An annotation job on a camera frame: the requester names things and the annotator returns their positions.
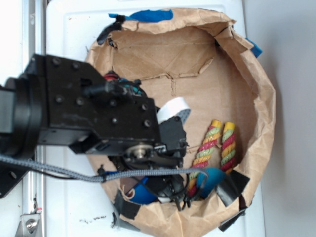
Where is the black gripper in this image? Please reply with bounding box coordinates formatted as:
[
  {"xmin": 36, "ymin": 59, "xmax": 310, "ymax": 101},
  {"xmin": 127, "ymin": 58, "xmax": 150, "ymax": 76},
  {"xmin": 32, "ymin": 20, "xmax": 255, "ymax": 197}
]
[{"xmin": 69, "ymin": 96, "xmax": 188, "ymax": 169}]

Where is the blue block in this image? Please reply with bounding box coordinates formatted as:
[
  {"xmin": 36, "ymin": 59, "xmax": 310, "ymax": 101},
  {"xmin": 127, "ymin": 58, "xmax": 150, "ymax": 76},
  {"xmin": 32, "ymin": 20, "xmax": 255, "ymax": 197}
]
[{"xmin": 126, "ymin": 183, "xmax": 157, "ymax": 205}]

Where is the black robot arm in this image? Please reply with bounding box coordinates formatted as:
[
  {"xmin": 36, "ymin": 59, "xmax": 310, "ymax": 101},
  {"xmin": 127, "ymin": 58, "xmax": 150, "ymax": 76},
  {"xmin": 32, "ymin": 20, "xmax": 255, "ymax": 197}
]
[{"xmin": 0, "ymin": 55, "xmax": 187, "ymax": 169}]

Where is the white tape strip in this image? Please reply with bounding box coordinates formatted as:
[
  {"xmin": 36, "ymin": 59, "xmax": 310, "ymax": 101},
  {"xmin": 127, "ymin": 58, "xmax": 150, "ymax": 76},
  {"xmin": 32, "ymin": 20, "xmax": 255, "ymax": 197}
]
[{"xmin": 157, "ymin": 97, "xmax": 191, "ymax": 124}]

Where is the blue ball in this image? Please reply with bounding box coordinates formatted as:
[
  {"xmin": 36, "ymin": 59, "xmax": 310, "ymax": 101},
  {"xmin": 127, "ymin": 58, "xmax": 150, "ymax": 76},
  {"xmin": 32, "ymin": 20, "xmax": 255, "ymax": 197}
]
[{"xmin": 200, "ymin": 167, "xmax": 226, "ymax": 199}]

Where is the red black wire bundle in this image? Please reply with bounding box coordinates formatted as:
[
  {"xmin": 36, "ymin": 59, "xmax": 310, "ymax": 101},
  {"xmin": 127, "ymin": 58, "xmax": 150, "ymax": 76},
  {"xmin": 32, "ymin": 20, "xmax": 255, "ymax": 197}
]
[{"xmin": 103, "ymin": 70, "xmax": 146, "ymax": 97}]

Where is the multicolour twisted rope toy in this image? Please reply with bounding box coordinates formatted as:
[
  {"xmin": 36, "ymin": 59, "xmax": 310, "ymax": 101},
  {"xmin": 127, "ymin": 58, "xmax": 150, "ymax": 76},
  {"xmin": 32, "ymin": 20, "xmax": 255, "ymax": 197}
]
[{"xmin": 188, "ymin": 120, "xmax": 236, "ymax": 200}]

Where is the grey braided cable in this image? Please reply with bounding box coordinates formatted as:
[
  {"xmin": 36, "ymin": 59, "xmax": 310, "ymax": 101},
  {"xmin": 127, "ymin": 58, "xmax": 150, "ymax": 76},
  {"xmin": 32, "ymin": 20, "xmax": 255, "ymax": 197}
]
[{"xmin": 0, "ymin": 155, "xmax": 209, "ymax": 198}]

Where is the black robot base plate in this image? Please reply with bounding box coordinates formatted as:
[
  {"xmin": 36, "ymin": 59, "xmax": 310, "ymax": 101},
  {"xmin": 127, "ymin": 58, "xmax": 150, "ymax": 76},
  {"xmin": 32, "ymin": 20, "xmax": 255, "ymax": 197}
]
[{"xmin": 0, "ymin": 162, "xmax": 29, "ymax": 199}]

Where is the metal corner bracket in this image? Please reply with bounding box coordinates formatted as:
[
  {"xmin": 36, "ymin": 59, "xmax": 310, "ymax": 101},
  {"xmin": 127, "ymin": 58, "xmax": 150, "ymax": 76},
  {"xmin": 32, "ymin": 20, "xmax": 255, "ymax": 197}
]
[{"xmin": 15, "ymin": 214, "xmax": 42, "ymax": 237}]

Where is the aluminium rail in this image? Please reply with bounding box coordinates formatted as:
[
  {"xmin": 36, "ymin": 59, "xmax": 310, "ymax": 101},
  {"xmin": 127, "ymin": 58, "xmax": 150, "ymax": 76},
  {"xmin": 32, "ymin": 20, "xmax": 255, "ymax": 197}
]
[{"xmin": 22, "ymin": 0, "xmax": 44, "ymax": 236}]

